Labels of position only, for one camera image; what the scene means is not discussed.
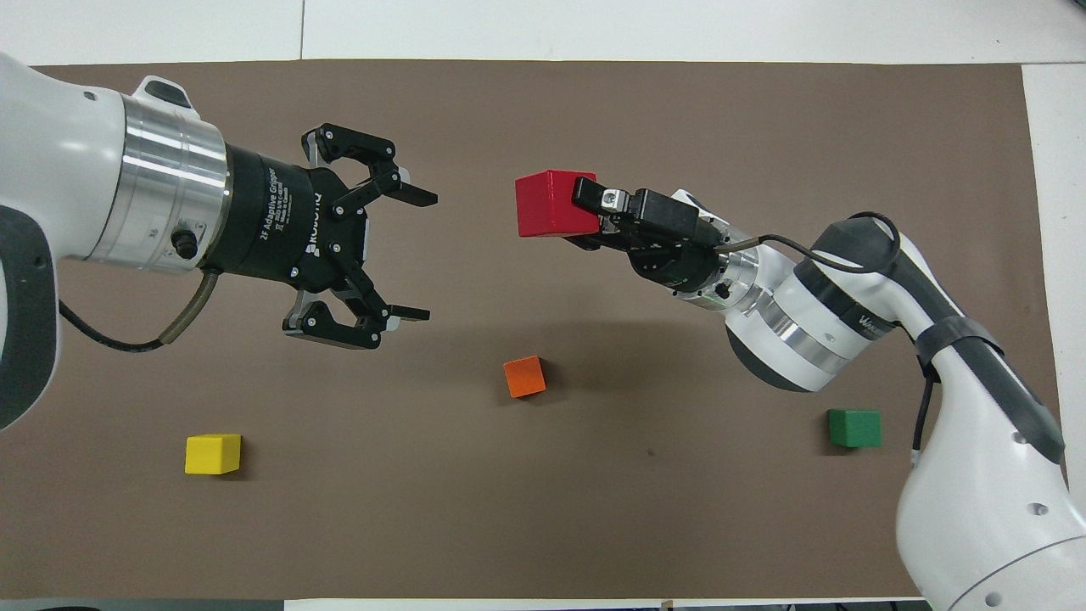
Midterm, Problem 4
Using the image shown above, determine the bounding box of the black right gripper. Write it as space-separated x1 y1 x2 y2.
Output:
560 175 733 298

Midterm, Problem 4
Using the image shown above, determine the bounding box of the brown table mat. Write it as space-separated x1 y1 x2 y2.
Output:
0 59 1083 602

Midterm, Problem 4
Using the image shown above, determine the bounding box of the red wooden block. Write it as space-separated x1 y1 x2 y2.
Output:
514 169 600 239

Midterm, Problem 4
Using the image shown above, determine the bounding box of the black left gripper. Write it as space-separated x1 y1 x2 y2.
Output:
202 123 439 351

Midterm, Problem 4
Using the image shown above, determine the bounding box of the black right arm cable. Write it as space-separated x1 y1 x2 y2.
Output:
719 210 941 469

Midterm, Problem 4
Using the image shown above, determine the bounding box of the green wooden block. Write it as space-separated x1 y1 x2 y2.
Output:
828 408 883 449

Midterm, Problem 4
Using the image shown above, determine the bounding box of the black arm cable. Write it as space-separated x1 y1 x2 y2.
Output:
57 270 220 355
719 210 941 469

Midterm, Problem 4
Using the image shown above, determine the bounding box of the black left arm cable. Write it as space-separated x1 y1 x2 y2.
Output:
57 270 220 355

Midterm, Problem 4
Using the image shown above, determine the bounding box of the yellow wooden block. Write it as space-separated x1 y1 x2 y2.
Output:
184 434 243 476

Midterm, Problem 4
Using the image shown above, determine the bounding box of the orange wooden block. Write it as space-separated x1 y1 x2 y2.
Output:
503 356 547 400

